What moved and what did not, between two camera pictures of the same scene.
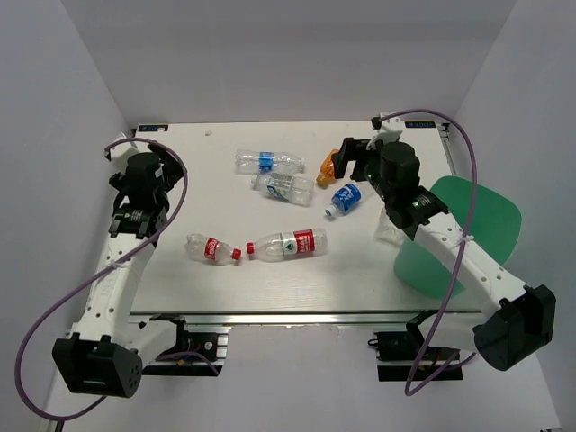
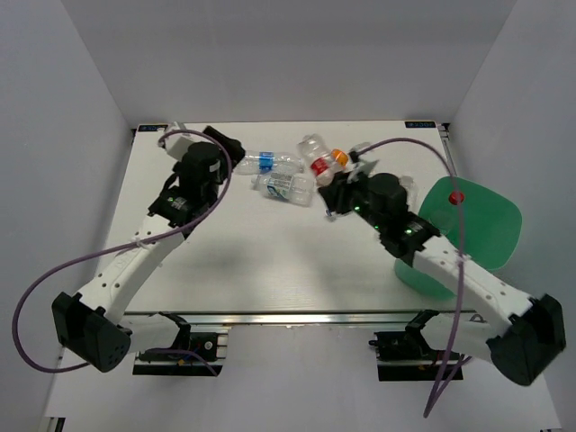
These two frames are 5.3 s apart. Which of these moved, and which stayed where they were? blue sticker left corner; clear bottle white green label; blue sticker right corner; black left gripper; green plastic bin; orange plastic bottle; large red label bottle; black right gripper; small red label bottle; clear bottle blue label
Moved: black right gripper; small red label bottle; orange plastic bottle; black left gripper; large red label bottle
Stayed: blue sticker right corner; blue sticker left corner; green plastic bin; clear bottle blue label; clear bottle white green label
